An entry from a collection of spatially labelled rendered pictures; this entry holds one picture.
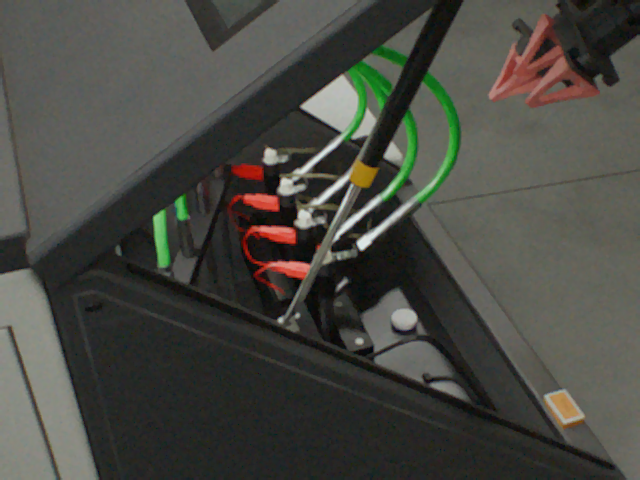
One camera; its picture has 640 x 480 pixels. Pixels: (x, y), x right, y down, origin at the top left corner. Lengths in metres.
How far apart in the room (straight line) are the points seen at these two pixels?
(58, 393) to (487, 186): 2.60
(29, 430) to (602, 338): 2.14
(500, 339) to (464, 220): 1.78
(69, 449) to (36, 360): 0.11
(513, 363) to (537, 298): 1.53
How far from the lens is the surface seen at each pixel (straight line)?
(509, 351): 1.36
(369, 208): 1.33
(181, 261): 1.28
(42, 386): 0.80
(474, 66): 3.97
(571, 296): 2.90
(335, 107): 1.79
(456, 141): 1.21
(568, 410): 1.28
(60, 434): 0.84
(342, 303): 1.37
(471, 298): 1.43
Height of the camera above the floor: 1.91
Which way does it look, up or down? 39 degrees down
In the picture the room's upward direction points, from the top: 3 degrees counter-clockwise
